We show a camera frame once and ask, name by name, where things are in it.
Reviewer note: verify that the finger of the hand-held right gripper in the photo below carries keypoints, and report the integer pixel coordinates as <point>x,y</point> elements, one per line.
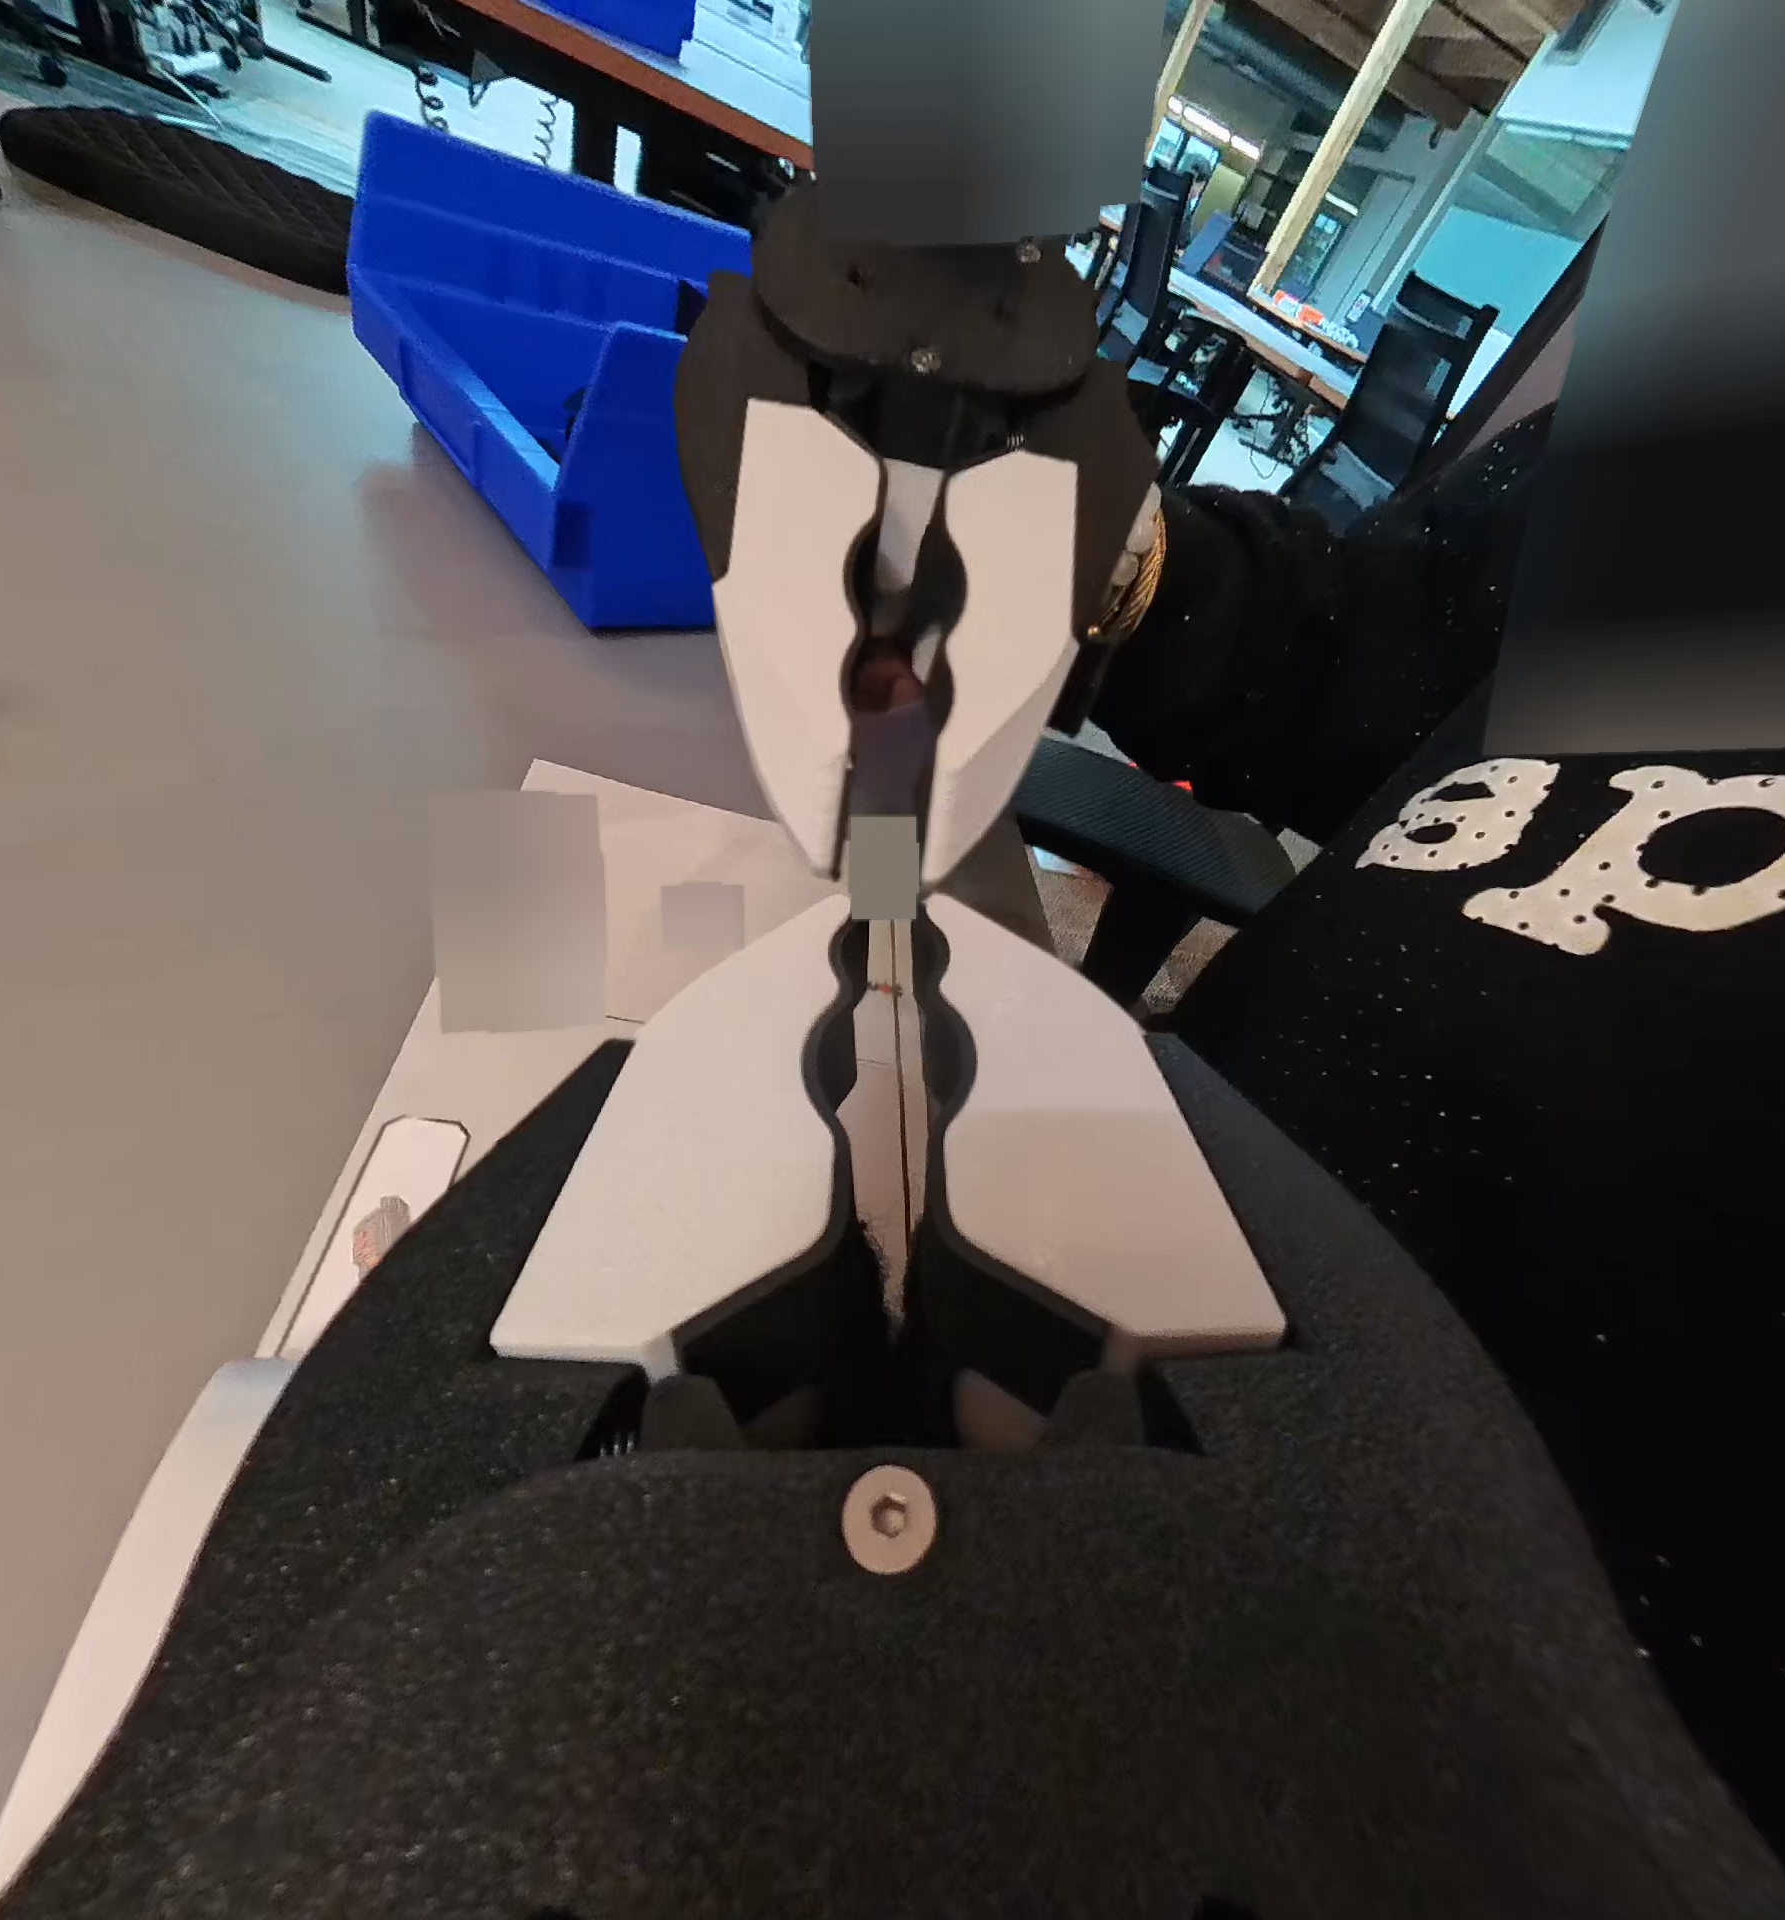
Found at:
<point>1019,600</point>
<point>788,600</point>

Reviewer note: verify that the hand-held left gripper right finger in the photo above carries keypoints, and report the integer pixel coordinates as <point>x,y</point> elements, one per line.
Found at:
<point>1103,1184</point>

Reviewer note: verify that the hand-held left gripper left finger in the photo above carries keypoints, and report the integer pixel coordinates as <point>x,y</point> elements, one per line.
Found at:
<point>683,1170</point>

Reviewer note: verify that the person's right forearm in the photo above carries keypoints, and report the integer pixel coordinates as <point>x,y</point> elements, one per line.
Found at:
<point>1281,631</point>

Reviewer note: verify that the lego instruction booklet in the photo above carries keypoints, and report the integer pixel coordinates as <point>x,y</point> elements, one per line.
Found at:
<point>127,1574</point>

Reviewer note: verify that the black mesh office chair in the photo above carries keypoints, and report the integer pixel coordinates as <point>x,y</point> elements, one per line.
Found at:
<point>1164,841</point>

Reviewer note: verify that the wooden desk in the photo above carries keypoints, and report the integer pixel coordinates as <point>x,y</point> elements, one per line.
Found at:
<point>638,61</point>

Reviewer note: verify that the long white desk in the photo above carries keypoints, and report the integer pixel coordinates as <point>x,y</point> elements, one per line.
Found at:
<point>1281,339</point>

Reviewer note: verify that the blue plastic storage bin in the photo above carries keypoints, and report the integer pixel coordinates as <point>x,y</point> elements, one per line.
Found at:
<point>503,300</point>

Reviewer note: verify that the black mesh-back chair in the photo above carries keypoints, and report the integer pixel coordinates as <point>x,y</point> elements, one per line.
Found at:
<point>1409,390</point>

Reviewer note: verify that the black quilted pad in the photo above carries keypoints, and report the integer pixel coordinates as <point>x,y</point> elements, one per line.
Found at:
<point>157,189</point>

